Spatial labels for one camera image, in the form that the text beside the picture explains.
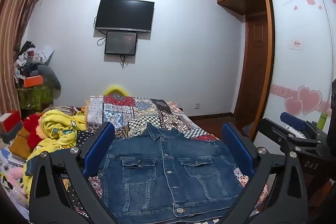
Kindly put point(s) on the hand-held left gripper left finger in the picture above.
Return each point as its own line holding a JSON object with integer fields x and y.
{"x": 99, "y": 146}

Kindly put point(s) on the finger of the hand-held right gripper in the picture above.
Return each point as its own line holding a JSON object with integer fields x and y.
{"x": 292, "y": 120}
{"x": 275, "y": 138}

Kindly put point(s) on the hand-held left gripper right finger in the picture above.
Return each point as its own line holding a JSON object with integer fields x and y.
{"x": 237, "y": 146}

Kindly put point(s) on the blue denim jacket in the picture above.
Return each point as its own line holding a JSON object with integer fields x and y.
{"x": 170, "y": 169}

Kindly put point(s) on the black dotted cloth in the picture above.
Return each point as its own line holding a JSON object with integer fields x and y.
{"x": 84, "y": 136}

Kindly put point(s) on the grey cloth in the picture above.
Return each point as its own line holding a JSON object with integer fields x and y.
{"x": 248, "y": 130}

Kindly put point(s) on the green bottle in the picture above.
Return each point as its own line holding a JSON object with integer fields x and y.
{"x": 322, "y": 121}

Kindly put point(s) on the white sliding wardrobe door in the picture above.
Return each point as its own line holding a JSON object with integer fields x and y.
{"x": 296, "y": 77}

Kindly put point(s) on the yellow cartoon blanket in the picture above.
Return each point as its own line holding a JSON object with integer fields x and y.
{"x": 59, "y": 129}

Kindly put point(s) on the patchwork patterned blanket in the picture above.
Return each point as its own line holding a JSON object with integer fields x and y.
{"x": 147, "y": 111}

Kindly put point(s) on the red plush toy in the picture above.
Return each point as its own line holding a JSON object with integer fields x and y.
{"x": 32, "y": 132}

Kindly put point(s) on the wooden door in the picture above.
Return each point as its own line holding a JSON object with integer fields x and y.
{"x": 253, "y": 61}

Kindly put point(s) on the red white door sticker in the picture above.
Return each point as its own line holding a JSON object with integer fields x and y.
{"x": 296, "y": 45}

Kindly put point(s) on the brown cardboard box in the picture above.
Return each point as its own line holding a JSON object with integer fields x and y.
{"x": 19, "y": 145}

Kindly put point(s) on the green patterned cloth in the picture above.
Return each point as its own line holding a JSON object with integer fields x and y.
{"x": 35, "y": 98}

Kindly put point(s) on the pile of books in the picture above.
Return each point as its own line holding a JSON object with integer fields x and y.
{"x": 10, "y": 158}

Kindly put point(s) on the orange box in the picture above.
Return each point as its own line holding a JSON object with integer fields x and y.
{"x": 33, "y": 81}

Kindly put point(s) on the red box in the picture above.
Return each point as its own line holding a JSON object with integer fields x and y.
{"x": 10, "y": 120}

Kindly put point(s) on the pile of cluttered things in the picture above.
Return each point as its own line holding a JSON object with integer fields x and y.
{"x": 26, "y": 58}

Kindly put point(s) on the brown striped curtain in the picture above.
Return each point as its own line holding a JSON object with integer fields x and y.
{"x": 13, "y": 29}

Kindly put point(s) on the small wall monitor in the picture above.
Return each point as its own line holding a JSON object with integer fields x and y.
{"x": 120, "y": 43}

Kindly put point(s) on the black wall television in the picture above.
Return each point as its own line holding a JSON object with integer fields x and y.
{"x": 124, "y": 14}

